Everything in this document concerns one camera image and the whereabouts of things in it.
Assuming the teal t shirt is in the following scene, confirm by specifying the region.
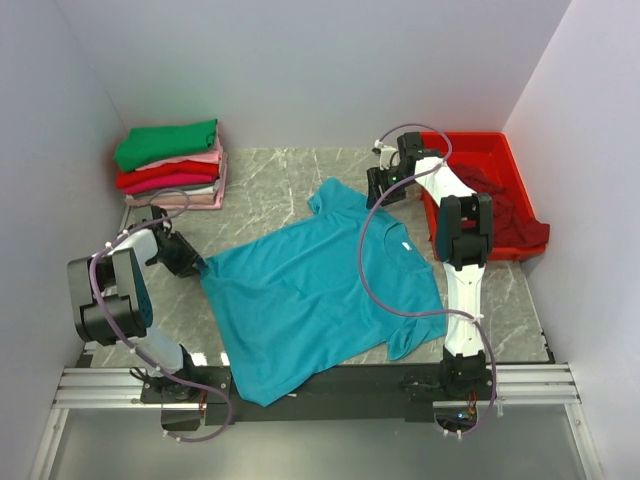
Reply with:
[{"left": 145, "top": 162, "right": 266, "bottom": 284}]
[{"left": 201, "top": 178, "right": 446, "bottom": 406}]

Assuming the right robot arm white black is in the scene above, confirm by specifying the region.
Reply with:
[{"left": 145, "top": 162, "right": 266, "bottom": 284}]
[{"left": 366, "top": 132, "right": 495, "bottom": 399}]

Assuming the dark red t shirt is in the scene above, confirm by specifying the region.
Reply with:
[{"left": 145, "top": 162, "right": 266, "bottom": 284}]
[{"left": 451, "top": 164, "right": 550, "bottom": 248}]

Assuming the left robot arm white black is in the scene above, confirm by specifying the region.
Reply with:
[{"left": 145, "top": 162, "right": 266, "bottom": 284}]
[{"left": 67, "top": 206, "right": 204, "bottom": 402}]

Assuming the aluminium frame rail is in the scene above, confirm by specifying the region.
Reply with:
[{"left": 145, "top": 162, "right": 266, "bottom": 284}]
[{"left": 27, "top": 204, "right": 609, "bottom": 480}]

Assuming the red folded t shirt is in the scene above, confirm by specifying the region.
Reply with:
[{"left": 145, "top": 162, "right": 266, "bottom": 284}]
[{"left": 116, "top": 161, "right": 219, "bottom": 190}]

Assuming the red plastic bin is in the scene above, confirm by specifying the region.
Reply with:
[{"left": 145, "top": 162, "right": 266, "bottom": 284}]
[{"left": 421, "top": 132, "right": 548, "bottom": 261}]

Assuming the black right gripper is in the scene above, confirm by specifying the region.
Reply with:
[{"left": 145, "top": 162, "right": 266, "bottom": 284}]
[{"left": 366, "top": 165, "right": 414, "bottom": 210}]

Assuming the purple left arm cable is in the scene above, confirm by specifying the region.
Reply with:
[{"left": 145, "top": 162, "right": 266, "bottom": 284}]
[{"left": 88, "top": 188, "right": 235, "bottom": 445}]

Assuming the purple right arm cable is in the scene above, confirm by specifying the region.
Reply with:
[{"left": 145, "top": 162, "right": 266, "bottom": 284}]
[{"left": 358, "top": 122, "right": 499, "bottom": 437}]

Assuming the green folded t shirt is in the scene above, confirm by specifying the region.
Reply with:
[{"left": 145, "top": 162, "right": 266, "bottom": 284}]
[{"left": 114, "top": 119, "right": 218, "bottom": 172}]

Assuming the grey white folded t shirt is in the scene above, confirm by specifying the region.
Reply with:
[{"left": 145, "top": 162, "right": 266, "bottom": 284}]
[{"left": 125, "top": 179, "right": 221, "bottom": 200}]

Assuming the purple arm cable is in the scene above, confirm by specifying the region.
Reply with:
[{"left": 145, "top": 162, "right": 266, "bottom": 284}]
[
  {"left": 88, "top": 188, "right": 235, "bottom": 445},
  {"left": 358, "top": 122, "right": 499, "bottom": 437}
]

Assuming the magenta folded t shirt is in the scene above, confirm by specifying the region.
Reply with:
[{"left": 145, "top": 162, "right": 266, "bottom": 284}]
[{"left": 122, "top": 173, "right": 218, "bottom": 195}]

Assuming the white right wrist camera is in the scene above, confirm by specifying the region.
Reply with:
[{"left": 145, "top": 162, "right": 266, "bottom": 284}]
[{"left": 372, "top": 140, "right": 398, "bottom": 170}]

